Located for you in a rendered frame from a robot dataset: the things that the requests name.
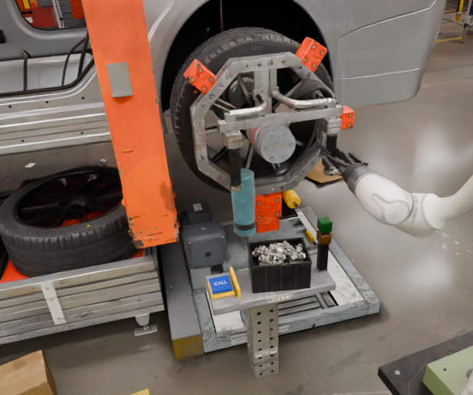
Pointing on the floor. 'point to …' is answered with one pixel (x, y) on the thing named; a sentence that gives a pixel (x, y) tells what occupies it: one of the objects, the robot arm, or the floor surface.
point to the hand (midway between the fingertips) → (331, 152)
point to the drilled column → (262, 339)
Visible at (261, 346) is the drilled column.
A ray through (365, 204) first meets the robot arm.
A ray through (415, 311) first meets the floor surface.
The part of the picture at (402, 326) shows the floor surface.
